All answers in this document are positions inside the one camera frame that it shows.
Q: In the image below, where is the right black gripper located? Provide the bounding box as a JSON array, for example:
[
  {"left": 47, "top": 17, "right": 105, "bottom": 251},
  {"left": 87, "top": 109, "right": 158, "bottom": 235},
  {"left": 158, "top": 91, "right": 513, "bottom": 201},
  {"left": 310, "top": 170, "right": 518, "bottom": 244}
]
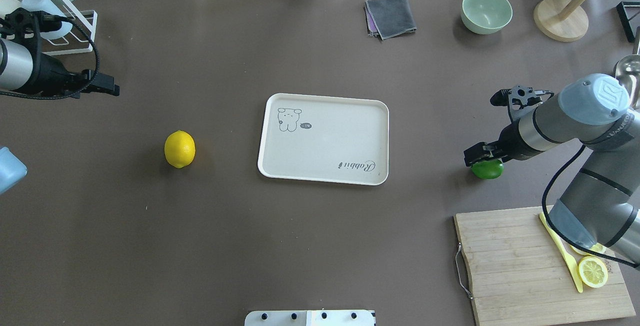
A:
[{"left": 463, "top": 142, "right": 506, "bottom": 167}]

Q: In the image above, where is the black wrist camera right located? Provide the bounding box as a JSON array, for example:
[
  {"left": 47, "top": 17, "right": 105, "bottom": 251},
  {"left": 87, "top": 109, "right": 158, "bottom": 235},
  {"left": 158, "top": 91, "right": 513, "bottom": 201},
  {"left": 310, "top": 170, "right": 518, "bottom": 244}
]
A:
[{"left": 489, "top": 85, "right": 554, "bottom": 123}]

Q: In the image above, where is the bamboo cutting board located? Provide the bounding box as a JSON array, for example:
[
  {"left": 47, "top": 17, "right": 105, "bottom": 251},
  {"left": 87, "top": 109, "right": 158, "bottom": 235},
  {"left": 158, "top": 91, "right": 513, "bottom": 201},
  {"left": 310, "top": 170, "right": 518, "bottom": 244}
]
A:
[{"left": 454, "top": 206, "right": 636, "bottom": 326}]

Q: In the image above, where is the yellow plastic knife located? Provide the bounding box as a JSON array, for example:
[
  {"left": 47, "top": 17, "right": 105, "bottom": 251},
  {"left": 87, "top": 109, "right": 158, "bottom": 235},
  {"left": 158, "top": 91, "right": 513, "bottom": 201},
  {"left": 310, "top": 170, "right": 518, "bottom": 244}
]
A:
[{"left": 538, "top": 213, "right": 584, "bottom": 293}]

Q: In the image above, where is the mint green bowl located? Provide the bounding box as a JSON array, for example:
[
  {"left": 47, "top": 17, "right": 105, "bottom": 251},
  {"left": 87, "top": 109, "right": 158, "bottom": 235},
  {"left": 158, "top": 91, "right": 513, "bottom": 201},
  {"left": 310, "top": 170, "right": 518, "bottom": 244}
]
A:
[{"left": 461, "top": 0, "right": 514, "bottom": 35}]

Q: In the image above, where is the lemon half slice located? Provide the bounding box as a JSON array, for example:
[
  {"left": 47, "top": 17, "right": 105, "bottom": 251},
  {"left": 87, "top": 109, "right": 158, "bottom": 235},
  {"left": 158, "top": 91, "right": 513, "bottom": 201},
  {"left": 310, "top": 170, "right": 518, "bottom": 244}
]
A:
[{"left": 577, "top": 256, "right": 609, "bottom": 288}]

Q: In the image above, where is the white wire cup rack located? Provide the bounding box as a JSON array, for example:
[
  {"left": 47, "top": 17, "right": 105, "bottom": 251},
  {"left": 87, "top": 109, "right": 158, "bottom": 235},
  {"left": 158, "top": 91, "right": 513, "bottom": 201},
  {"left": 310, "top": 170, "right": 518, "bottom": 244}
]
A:
[{"left": 40, "top": 0, "right": 98, "bottom": 56}]

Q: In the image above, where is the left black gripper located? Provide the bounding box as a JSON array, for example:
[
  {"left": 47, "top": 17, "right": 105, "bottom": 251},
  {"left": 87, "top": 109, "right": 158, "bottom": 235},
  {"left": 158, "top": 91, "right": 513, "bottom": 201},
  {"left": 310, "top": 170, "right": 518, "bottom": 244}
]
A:
[{"left": 81, "top": 69, "right": 121, "bottom": 97}]

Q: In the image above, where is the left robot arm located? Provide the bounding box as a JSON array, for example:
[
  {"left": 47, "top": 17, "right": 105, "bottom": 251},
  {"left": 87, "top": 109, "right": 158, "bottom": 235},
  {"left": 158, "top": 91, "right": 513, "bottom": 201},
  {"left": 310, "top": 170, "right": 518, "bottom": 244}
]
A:
[{"left": 0, "top": 7, "right": 121, "bottom": 100}]

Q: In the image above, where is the whole yellow lemon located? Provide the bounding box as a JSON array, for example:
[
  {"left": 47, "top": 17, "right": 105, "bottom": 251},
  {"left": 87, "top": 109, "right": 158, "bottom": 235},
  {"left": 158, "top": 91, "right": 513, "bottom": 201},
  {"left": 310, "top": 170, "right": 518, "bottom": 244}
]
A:
[{"left": 164, "top": 130, "right": 196, "bottom": 169}]

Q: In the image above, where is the wooden stand with round base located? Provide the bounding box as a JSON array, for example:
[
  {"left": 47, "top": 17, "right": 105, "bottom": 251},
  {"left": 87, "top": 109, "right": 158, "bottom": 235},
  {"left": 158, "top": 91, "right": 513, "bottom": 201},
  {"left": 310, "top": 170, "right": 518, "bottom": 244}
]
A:
[{"left": 533, "top": 0, "right": 589, "bottom": 42}]

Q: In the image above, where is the green lime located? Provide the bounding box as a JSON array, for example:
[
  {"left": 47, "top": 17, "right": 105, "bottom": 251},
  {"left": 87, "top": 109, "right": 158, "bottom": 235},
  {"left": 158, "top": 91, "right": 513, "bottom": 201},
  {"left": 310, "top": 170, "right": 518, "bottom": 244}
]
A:
[{"left": 471, "top": 160, "right": 505, "bottom": 180}]

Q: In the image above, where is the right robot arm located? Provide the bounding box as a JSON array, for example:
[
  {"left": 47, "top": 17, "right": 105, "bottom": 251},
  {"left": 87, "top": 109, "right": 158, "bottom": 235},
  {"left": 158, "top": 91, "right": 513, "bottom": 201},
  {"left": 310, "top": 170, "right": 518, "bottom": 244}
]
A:
[{"left": 464, "top": 73, "right": 640, "bottom": 269}]

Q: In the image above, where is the light blue container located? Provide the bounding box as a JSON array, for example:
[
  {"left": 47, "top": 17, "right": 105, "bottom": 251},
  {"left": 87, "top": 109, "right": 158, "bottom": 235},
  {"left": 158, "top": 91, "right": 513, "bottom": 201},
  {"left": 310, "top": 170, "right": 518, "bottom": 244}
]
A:
[{"left": 0, "top": 146, "right": 28, "bottom": 194}]

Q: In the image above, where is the shiny metal scoop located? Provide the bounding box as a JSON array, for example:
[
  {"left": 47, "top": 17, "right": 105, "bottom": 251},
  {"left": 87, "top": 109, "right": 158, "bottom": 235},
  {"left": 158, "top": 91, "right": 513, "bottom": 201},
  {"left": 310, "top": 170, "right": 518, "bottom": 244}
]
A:
[{"left": 614, "top": 54, "right": 640, "bottom": 110}]

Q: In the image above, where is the folded grey cloth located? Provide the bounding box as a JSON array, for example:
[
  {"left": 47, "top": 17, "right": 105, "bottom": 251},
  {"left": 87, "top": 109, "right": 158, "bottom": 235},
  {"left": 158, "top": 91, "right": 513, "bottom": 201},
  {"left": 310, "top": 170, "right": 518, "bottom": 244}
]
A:
[{"left": 364, "top": 0, "right": 418, "bottom": 41}]

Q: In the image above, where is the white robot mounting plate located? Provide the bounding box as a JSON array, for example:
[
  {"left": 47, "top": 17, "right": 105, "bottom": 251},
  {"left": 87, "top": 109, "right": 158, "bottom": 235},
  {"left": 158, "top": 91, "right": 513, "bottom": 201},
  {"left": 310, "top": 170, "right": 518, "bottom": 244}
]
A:
[{"left": 244, "top": 309, "right": 377, "bottom": 326}]

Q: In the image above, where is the cream rabbit print tray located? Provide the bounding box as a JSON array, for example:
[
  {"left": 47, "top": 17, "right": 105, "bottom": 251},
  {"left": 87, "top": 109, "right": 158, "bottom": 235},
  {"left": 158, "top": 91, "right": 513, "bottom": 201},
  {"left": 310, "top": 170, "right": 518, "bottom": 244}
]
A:
[{"left": 257, "top": 92, "right": 390, "bottom": 186}]

